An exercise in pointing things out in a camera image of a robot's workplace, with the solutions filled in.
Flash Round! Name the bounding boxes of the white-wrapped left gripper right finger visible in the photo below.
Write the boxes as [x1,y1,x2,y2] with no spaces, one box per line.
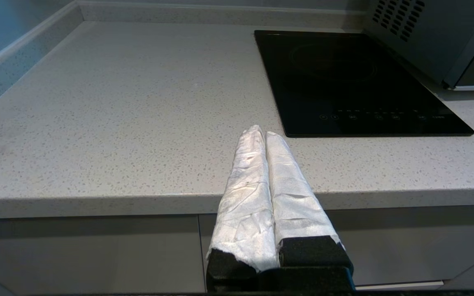
[265,132,353,268]

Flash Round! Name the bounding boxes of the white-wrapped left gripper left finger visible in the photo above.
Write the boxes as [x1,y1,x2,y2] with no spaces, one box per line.
[206,125,279,293]

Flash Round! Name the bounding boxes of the silver microwave oven body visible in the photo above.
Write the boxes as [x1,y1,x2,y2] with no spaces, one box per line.
[362,0,474,89]

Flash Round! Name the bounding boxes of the grey cabinet front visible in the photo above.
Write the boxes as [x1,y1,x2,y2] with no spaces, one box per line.
[0,215,205,296]
[198,205,474,290]

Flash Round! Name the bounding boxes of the black induction cooktop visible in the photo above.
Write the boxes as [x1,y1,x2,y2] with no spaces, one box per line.
[254,30,474,138]

